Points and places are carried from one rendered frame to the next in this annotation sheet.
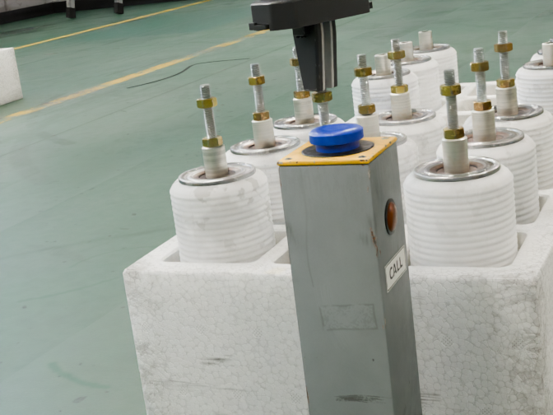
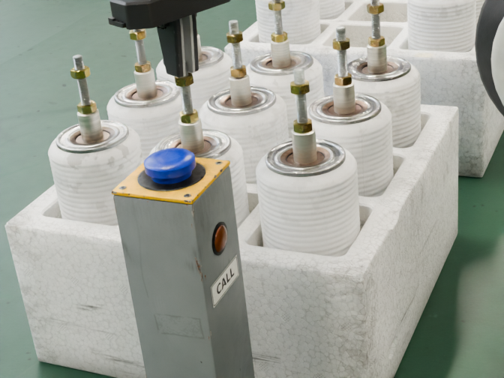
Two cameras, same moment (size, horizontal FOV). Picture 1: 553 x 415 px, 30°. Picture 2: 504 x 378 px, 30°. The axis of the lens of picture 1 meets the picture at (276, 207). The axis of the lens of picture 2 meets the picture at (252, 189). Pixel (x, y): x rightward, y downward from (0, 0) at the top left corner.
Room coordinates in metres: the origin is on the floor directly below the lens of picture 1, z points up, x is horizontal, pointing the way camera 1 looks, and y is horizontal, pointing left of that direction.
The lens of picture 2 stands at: (0.08, -0.13, 0.64)
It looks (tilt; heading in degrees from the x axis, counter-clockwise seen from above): 27 degrees down; 1
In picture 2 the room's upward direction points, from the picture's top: 6 degrees counter-clockwise
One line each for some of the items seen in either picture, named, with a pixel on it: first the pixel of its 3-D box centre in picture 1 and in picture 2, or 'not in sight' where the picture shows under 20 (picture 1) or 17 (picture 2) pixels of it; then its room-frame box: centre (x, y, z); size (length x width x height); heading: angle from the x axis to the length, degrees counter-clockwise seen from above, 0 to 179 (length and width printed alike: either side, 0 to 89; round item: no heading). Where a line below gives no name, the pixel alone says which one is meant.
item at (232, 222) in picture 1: (230, 263); (106, 213); (0.98, 0.05, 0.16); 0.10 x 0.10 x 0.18
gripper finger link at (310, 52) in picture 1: (307, 57); (168, 45); (0.92, -0.04, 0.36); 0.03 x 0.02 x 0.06; 40
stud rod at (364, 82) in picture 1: (364, 91); (236, 55); (1.03, -0.10, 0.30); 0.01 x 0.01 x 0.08
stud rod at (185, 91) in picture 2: (324, 118); (186, 99); (0.93, -0.05, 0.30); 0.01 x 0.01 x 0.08
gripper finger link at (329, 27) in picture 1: (326, 52); (188, 37); (0.94, -0.06, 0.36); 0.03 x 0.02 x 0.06; 40
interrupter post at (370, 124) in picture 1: (369, 130); (240, 90); (1.03, -0.10, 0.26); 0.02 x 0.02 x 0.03
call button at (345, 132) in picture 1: (336, 141); (170, 169); (0.74, -0.05, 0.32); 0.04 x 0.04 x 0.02
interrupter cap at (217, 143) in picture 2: not in sight; (193, 147); (0.93, -0.05, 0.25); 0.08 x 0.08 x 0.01
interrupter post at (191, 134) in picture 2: not in sight; (191, 135); (0.93, -0.05, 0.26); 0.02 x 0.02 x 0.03
